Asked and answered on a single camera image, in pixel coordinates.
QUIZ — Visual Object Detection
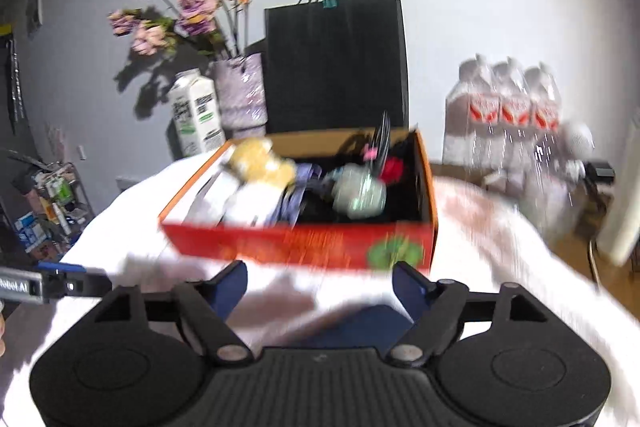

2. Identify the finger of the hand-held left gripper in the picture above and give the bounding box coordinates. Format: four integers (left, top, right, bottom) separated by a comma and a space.
37, 262, 114, 301

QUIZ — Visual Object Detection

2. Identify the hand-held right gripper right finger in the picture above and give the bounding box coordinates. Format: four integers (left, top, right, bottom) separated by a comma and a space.
390, 260, 548, 368

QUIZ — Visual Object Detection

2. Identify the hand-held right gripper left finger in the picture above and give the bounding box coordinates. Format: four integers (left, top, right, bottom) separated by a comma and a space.
92, 260, 253, 368

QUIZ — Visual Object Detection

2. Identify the navy zip case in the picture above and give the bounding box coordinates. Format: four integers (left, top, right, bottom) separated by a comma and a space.
305, 304, 418, 350

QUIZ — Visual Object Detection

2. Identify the orange cardboard box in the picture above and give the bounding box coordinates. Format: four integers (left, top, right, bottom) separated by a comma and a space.
159, 127, 440, 273

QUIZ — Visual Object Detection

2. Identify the iridescent wrap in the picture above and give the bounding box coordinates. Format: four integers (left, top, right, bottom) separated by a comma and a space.
322, 163, 388, 220

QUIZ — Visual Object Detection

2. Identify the yellow and white plush toy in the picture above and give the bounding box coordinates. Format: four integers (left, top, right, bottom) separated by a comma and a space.
220, 138, 297, 228

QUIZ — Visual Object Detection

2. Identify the purple fabric pouch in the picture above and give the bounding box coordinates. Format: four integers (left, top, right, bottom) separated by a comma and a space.
272, 162, 327, 224

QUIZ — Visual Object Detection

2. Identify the black braided cable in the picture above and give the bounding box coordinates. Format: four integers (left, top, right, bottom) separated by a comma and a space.
340, 109, 397, 168

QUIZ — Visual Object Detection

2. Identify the white towel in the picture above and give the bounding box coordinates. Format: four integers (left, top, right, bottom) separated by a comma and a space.
0, 152, 640, 427

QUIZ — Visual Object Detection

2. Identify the small red item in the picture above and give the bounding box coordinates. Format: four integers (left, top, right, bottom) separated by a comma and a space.
380, 157, 406, 182

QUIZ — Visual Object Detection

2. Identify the clear glass container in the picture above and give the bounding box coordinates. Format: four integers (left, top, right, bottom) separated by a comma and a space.
520, 147, 581, 238

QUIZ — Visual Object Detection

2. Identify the white milk carton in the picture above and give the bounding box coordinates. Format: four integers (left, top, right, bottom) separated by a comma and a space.
167, 69, 227, 158

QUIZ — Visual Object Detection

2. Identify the purple glass vase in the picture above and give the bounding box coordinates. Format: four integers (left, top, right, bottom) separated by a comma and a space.
209, 53, 268, 140

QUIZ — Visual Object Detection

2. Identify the shrink-wrapped water bottle pack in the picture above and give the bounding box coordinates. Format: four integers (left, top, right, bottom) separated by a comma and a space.
442, 54, 563, 172

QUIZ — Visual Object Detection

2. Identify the black power adapter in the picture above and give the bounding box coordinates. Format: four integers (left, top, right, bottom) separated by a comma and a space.
585, 161, 616, 182

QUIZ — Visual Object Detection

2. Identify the white round speaker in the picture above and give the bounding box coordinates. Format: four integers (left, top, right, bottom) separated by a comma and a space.
560, 121, 596, 158

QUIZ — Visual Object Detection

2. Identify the white thermos bottle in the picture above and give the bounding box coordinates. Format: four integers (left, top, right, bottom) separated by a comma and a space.
597, 107, 640, 268

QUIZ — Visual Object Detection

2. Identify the black paper bag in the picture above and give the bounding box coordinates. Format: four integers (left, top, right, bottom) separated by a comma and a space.
264, 0, 410, 138

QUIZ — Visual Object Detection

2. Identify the cluttered wire rack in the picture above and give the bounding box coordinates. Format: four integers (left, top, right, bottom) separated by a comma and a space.
0, 149, 96, 258

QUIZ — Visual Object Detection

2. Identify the wall poster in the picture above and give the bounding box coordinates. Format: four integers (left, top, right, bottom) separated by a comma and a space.
27, 0, 46, 40

